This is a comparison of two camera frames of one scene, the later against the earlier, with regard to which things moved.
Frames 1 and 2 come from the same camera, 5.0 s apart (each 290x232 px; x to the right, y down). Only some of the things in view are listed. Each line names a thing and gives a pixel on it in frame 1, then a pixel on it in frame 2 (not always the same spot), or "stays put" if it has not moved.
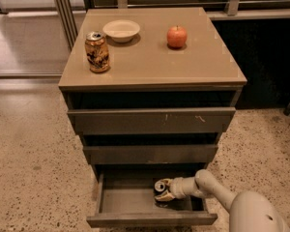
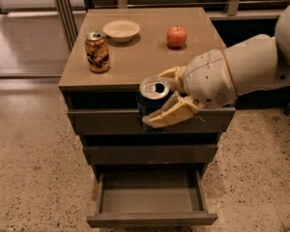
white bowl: [122, 30] stays put
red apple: [177, 37] stays put
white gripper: [178, 188] to [207, 77]
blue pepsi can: [159, 188] to [152, 93]
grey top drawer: [150, 120] stays put
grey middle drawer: [146, 155] stays put
